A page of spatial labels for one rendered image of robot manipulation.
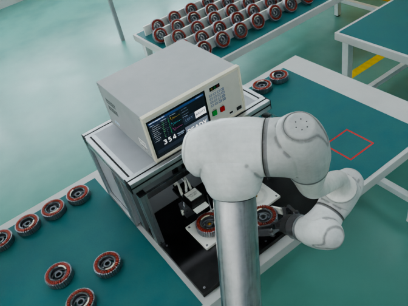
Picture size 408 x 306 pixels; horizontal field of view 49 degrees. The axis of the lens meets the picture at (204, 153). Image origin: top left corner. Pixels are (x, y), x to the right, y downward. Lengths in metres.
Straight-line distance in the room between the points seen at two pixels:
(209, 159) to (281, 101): 1.56
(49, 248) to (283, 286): 1.25
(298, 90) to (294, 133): 1.67
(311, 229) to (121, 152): 0.79
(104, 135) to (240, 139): 1.05
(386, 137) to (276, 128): 1.35
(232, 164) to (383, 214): 2.02
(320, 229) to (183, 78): 0.76
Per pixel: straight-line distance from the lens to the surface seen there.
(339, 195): 1.46
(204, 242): 1.80
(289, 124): 0.91
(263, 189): 1.95
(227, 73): 1.70
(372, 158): 2.13
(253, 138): 0.94
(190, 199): 1.78
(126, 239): 1.96
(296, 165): 0.96
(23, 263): 2.11
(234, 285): 1.09
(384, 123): 2.32
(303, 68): 2.76
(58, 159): 3.88
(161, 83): 1.73
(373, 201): 2.96
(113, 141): 1.86
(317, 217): 1.46
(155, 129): 1.60
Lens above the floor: 2.18
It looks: 40 degrees down
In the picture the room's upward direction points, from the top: 14 degrees counter-clockwise
